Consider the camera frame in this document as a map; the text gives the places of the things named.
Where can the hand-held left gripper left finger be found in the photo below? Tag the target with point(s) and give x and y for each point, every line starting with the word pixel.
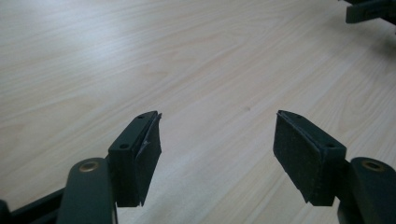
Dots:
pixel 124 168

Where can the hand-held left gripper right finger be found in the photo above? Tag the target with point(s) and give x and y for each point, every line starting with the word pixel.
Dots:
pixel 305 158

